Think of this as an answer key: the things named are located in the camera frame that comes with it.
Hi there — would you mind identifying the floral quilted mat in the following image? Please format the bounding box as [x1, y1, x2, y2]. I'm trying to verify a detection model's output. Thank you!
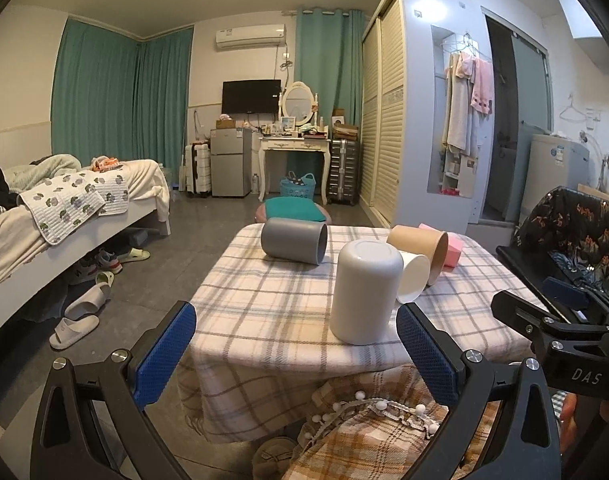
[16, 168, 130, 246]

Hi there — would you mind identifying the pair of sneakers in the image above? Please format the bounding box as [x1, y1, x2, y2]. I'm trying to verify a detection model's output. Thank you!
[68, 249, 124, 286]

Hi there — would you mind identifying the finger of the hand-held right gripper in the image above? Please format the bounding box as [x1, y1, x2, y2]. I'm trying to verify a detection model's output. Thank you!
[496, 245, 609, 328]
[491, 290, 609, 361]

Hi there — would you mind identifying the white sliding door wardrobe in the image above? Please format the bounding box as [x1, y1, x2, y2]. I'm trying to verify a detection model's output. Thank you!
[359, 0, 481, 227]

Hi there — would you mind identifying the beige hanging towel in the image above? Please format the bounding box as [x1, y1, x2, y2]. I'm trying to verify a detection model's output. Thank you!
[443, 52, 478, 155]

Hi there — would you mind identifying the oval vanity mirror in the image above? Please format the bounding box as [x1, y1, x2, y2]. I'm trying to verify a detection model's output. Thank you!
[282, 81, 318, 127]

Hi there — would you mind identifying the narrow green curtain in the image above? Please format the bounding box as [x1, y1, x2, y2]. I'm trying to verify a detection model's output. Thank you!
[295, 7, 368, 136]

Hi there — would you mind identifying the pink box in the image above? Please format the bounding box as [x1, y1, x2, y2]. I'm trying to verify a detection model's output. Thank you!
[417, 223, 464, 268]

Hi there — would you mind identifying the brown shoe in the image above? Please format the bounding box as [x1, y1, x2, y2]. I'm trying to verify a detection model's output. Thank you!
[251, 435, 298, 480]

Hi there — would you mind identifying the bed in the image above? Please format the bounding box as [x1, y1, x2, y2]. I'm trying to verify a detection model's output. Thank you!
[0, 154, 172, 346]

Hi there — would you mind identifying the person's right hand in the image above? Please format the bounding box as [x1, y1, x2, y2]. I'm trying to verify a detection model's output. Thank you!
[558, 392, 609, 456]

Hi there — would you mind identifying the white vanity table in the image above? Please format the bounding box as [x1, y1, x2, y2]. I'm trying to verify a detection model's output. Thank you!
[258, 136, 331, 206]

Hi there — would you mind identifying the wide green curtain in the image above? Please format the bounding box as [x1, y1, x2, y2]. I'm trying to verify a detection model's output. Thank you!
[51, 17, 194, 160]

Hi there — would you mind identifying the white clothes hanger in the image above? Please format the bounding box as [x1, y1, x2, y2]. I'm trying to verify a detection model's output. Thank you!
[558, 92, 588, 123]

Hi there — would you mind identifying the dark grey cup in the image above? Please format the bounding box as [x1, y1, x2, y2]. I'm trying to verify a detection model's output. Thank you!
[261, 217, 329, 266]

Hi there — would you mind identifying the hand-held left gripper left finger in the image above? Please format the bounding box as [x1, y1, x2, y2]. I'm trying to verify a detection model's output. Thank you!
[29, 301, 198, 480]

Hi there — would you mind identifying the pink hanging towel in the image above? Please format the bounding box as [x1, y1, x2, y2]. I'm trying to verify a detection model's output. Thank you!
[469, 57, 495, 116]

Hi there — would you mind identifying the grey small fridge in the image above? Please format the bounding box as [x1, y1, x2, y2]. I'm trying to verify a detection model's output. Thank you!
[210, 128, 254, 198]

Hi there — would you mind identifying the plaid tablecloth table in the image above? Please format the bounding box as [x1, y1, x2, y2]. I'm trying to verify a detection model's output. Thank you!
[176, 223, 560, 445]

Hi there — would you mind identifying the white slipper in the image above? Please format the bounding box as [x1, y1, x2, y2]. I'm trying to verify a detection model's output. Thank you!
[49, 314, 100, 351]
[64, 282, 113, 321]

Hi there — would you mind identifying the white air conditioner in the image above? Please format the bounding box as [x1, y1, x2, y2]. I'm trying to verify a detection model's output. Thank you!
[215, 23, 288, 51]

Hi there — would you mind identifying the orange plaid pom-pom blanket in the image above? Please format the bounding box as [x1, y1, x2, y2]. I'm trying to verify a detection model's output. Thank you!
[281, 374, 501, 480]

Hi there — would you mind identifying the blue plastic basket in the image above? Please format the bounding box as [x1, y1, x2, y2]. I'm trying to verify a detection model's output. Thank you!
[280, 172, 317, 200]

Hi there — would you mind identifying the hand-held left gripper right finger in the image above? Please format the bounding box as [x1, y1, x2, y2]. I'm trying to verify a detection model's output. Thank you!
[395, 302, 562, 480]

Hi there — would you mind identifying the black television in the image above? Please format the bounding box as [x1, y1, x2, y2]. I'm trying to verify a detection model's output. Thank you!
[221, 79, 282, 115]

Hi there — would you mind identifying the grey green blanket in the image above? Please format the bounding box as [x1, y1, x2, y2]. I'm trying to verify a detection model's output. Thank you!
[3, 154, 82, 194]

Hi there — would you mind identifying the white cup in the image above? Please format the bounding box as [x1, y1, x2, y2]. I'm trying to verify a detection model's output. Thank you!
[395, 250, 430, 306]

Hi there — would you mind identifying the tan brown cup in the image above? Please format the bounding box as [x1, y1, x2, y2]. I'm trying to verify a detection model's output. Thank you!
[387, 225, 450, 287]

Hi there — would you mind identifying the floral black fabric chair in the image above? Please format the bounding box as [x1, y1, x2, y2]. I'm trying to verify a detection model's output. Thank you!
[513, 185, 609, 306]

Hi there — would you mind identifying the silver suitcase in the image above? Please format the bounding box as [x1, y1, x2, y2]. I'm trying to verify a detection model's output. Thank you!
[327, 138, 361, 206]

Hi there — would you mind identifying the white suitcase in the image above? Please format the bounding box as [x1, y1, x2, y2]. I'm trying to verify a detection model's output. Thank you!
[185, 142, 213, 199]

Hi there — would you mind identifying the stool with green cushion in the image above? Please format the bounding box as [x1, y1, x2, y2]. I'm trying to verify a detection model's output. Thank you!
[256, 197, 331, 225]

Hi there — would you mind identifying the white washing machine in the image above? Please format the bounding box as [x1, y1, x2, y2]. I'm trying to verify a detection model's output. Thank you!
[520, 133, 603, 223]

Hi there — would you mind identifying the light grey cup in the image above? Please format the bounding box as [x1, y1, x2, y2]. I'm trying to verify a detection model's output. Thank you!
[330, 239, 404, 346]

